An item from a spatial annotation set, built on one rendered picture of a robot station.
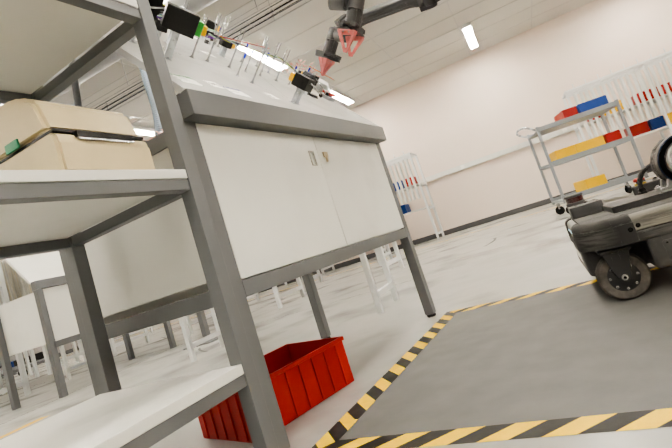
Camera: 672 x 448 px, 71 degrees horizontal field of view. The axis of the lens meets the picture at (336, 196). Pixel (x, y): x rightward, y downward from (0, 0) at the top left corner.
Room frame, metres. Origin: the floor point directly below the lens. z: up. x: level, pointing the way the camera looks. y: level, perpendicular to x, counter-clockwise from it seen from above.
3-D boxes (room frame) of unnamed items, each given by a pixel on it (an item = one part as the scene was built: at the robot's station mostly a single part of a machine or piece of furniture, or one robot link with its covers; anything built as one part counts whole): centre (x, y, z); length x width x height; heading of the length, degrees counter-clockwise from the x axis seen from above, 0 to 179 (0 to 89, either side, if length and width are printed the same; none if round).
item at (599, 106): (5.17, -2.65, 0.54); 0.99 x 0.50 x 1.08; 80
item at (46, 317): (4.13, 2.43, 0.83); 1.18 x 0.72 x 1.65; 158
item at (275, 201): (1.35, 0.15, 0.60); 0.55 x 0.02 x 0.39; 152
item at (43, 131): (0.93, 0.52, 0.76); 0.30 x 0.21 x 0.20; 66
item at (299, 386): (1.46, 0.35, 0.07); 0.39 x 0.29 x 0.14; 137
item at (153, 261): (1.74, 0.29, 0.60); 1.17 x 0.58 x 0.40; 152
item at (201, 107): (1.59, 0.00, 0.83); 1.18 x 0.05 x 0.06; 152
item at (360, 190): (1.84, -0.11, 0.60); 0.55 x 0.03 x 0.39; 152
